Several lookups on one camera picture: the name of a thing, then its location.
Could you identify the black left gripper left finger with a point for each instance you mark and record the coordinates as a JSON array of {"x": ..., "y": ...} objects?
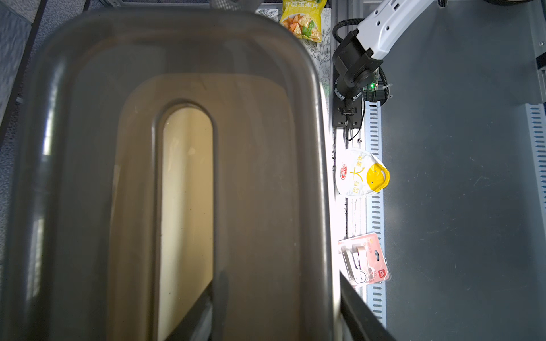
[{"x": 196, "y": 325}]

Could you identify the yellow smiley snack cup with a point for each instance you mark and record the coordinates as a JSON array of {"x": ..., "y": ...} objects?
[{"x": 358, "y": 173}]

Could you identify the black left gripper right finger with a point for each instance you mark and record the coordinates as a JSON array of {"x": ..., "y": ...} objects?
[{"x": 361, "y": 322}]

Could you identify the pink blister pack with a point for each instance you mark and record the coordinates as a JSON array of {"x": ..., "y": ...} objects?
[{"x": 362, "y": 261}]

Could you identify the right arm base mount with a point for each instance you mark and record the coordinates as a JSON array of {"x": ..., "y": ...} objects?
[{"x": 347, "y": 113}]

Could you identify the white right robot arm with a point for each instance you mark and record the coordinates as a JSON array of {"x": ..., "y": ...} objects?
[{"x": 362, "y": 50}]

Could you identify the dark brown lid tissue box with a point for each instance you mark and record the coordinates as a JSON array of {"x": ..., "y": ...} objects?
[{"x": 161, "y": 149}]

